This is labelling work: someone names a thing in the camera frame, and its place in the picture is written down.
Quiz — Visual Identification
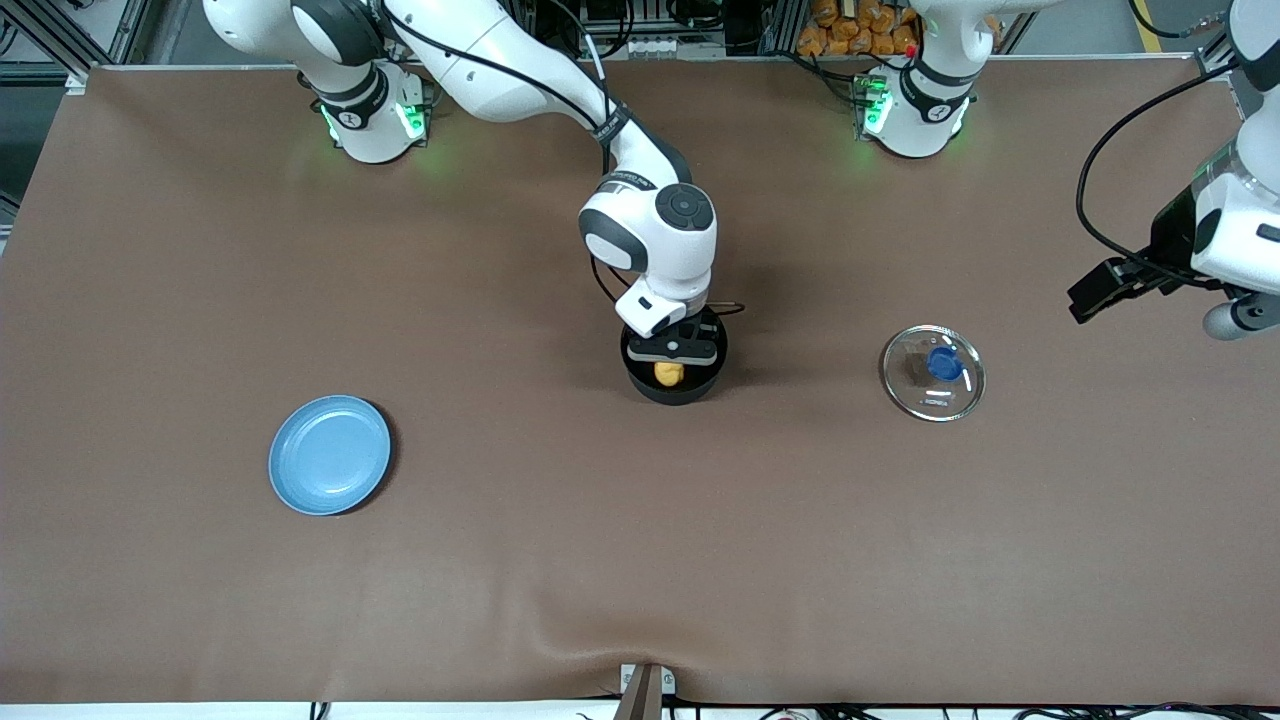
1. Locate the glass lid blue knob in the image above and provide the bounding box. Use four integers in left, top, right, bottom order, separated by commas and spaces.
880, 324, 987, 423

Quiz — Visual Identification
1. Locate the orange packaged goods pile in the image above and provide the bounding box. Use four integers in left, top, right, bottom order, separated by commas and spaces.
797, 0, 916, 57

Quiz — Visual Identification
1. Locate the blue round plate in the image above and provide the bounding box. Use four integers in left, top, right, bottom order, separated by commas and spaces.
268, 395, 393, 517

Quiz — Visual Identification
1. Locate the black pot blue handle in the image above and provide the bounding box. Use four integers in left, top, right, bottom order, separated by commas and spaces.
620, 305, 729, 407

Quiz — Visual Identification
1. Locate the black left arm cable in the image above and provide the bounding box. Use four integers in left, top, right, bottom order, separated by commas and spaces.
1076, 58, 1246, 269

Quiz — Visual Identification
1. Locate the aluminium frame profile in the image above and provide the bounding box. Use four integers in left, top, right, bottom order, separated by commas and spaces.
1195, 35, 1243, 81
0, 0, 141, 96

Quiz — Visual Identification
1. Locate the metal camera pole bracket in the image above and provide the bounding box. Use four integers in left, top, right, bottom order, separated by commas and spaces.
620, 663, 677, 720

